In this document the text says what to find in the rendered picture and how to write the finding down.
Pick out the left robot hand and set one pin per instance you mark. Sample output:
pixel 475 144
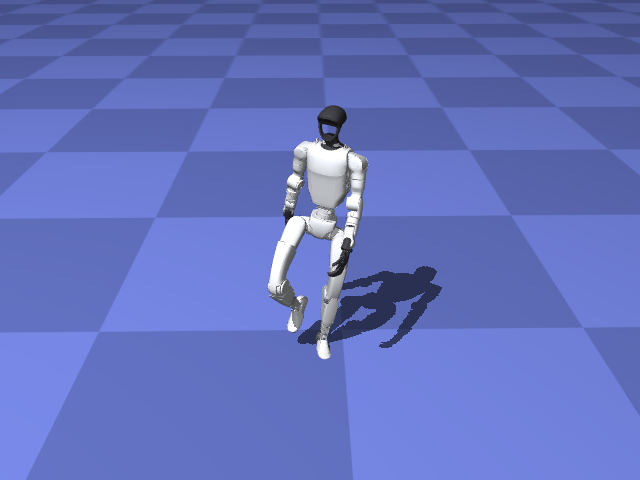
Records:
pixel 342 261

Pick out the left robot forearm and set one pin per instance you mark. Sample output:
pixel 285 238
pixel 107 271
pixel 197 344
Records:
pixel 352 222

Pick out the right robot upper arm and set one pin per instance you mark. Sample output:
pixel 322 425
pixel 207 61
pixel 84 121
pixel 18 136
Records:
pixel 296 181

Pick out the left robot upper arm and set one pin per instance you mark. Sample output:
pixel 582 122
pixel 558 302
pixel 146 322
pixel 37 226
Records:
pixel 358 164

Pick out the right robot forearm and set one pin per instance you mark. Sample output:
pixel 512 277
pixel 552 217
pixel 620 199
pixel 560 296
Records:
pixel 291 199

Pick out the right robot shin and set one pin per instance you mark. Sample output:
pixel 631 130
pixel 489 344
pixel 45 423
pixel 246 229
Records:
pixel 288 299

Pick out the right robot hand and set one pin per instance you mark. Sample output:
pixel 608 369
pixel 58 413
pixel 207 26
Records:
pixel 288 214

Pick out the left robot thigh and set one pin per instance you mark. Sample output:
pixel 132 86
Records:
pixel 333 289

